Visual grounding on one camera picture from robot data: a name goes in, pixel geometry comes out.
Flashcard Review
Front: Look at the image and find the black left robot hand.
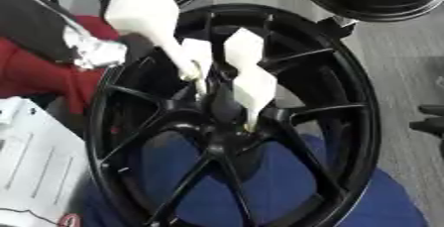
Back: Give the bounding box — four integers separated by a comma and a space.
116, 33, 249, 125

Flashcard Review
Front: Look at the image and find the black chair base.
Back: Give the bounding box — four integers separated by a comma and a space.
407, 104, 444, 140

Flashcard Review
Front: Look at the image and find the black spoked wheel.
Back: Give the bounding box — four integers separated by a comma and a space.
83, 4, 384, 227

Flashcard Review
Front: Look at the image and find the red cloth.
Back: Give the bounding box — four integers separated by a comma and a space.
0, 14, 125, 116

